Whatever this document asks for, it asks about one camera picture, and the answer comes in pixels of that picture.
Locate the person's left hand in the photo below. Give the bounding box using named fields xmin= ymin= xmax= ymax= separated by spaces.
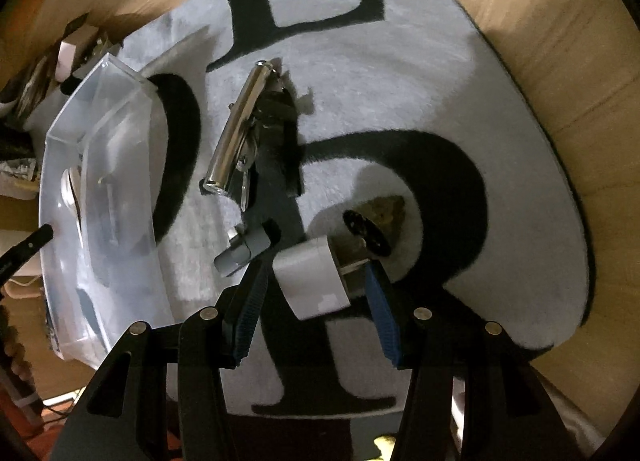
xmin=0 ymin=303 xmax=28 ymax=384

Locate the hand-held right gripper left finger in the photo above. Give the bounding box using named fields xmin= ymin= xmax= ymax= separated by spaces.
xmin=50 ymin=258 xmax=271 ymax=461

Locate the black perforated disc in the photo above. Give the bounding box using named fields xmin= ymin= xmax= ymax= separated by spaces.
xmin=342 ymin=210 xmax=391 ymax=258

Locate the yellow item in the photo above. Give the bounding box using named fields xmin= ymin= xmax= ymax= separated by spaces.
xmin=372 ymin=435 xmax=402 ymax=461

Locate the grey mat with black letters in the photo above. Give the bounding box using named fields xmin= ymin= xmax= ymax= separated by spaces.
xmin=37 ymin=0 xmax=598 ymax=461

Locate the white charger adapter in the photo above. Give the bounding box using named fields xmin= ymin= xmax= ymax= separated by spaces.
xmin=271 ymin=235 xmax=373 ymax=322

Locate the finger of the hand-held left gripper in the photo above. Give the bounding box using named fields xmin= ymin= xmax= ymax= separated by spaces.
xmin=0 ymin=222 xmax=56 ymax=286

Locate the clear plastic box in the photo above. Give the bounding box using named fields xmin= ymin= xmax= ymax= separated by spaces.
xmin=39 ymin=52 xmax=176 ymax=361

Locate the stack of magazines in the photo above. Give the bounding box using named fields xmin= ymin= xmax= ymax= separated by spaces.
xmin=0 ymin=54 xmax=65 ymax=118

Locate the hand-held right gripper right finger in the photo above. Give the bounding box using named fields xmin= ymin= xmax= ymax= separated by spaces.
xmin=365 ymin=263 xmax=576 ymax=461

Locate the crumpled plastic wrapper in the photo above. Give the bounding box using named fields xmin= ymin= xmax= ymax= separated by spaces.
xmin=0 ymin=155 xmax=37 ymax=187

